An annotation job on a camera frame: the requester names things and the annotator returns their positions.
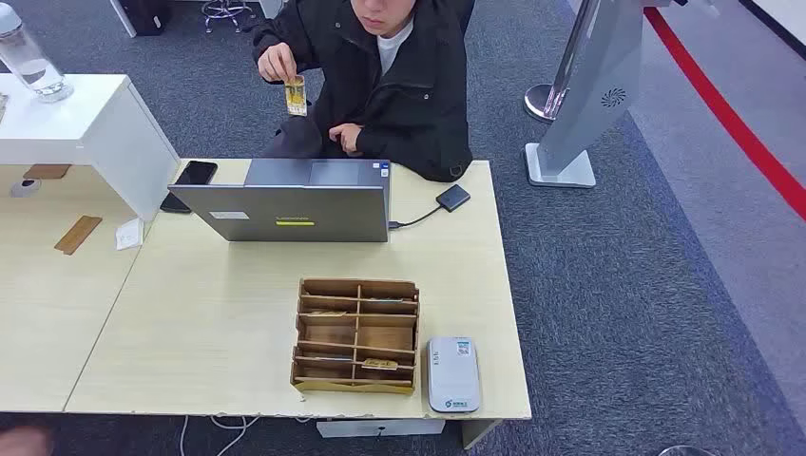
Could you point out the person's left hand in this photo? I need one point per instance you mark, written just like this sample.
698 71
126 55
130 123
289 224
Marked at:
346 138

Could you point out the person's right hand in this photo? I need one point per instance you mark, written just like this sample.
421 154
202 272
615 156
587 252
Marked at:
276 63

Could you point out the yellow patterned ID card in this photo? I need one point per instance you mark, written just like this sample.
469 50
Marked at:
296 97

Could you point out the yellow patterned key card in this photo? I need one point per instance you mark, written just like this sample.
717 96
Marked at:
379 364

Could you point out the person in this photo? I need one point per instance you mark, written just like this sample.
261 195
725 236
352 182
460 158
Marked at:
409 94

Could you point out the pale card in organizer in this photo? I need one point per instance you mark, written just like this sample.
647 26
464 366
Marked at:
326 313

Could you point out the wooden card organizer box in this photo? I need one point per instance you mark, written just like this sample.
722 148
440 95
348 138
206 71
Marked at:
356 337

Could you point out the white card reader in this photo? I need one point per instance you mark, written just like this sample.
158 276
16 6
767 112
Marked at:
453 377

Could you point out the white desk leg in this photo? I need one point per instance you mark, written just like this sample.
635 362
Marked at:
123 17
271 6

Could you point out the chrome chair base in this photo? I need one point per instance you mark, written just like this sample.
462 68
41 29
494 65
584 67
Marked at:
225 9

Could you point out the grey laptop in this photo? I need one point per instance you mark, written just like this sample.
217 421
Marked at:
302 214

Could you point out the black external drive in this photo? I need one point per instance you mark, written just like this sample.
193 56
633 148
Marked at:
453 197

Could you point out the black smartphone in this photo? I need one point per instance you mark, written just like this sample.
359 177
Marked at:
195 173

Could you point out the black cabinet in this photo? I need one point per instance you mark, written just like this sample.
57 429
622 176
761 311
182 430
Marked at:
145 16

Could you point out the white desk shelf riser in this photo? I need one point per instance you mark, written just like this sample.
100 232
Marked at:
63 119

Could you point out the small white paper tag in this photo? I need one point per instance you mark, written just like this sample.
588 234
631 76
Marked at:
129 234

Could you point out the silver kiosk stand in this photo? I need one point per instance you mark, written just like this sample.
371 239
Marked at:
585 94

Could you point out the clear water bottle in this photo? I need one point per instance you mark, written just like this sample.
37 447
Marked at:
31 63

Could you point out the long wooden slat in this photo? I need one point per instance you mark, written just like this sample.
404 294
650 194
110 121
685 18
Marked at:
78 235

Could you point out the grey desk grommet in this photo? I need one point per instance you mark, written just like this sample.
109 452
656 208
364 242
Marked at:
25 188

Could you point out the white box under desk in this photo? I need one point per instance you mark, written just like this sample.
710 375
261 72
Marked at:
378 428

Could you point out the wooden desk side panel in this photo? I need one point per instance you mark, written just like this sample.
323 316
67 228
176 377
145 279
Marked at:
475 431

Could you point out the pinkish blurred object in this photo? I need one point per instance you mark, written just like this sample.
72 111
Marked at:
22 442

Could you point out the clear round rim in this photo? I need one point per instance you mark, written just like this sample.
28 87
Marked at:
686 448

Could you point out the chrome stanchion post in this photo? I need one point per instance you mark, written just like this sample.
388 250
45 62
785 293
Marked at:
541 100

